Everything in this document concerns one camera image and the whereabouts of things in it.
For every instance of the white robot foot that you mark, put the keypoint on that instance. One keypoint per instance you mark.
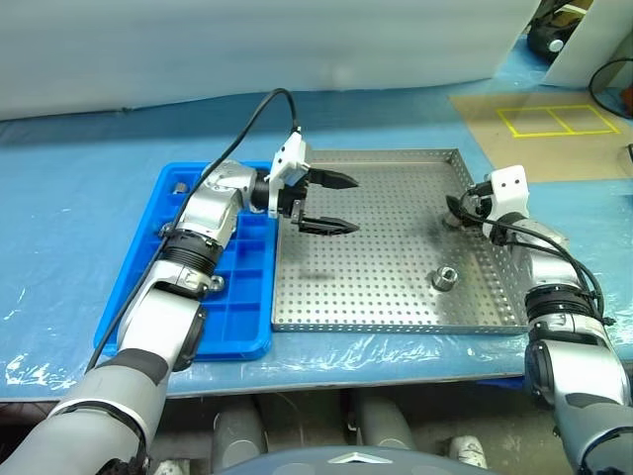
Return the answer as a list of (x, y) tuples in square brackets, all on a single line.
[(467, 450), (170, 467)]

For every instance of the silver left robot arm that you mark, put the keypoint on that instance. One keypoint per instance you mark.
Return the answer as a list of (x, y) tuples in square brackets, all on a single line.
[(163, 312)]

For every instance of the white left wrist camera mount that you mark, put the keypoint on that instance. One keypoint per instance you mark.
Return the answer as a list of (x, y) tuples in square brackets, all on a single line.
[(292, 153)]

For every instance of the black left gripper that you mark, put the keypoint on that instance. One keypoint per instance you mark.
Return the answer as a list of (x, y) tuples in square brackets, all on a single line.
[(294, 200)]

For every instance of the perforated metal tray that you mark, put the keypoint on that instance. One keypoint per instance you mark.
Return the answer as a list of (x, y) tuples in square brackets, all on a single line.
[(371, 282)]

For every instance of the white board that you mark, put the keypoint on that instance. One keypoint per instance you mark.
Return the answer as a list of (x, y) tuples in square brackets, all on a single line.
[(583, 49)]

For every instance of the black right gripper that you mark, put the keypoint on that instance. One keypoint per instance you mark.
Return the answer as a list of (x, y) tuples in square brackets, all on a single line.
[(477, 203)]

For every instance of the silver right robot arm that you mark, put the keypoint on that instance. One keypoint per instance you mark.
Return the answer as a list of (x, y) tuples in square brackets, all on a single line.
[(569, 346)]

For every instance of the grey robot leg cylinder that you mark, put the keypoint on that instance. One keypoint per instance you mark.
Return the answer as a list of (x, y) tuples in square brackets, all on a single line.
[(240, 430), (386, 423)]

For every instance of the dark rounded robot torso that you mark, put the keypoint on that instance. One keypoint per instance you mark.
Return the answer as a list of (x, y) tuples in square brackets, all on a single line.
[(351, 460)]

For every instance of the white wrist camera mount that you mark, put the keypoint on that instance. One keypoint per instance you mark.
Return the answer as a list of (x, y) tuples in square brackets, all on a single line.
[(509, 190), (292, 153)]

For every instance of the brown mat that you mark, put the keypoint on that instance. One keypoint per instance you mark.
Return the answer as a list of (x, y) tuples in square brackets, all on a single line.
[(544, 153)]

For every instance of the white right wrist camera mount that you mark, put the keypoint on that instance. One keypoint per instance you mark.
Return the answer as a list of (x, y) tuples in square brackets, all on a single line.
[(509, 190)]

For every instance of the black device with silver disc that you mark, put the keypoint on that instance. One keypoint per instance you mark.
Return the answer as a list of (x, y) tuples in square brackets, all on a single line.
[(541, 37)]

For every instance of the blue compartment tray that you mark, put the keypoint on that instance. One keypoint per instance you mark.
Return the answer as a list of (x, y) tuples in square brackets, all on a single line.
[(247, 307)]

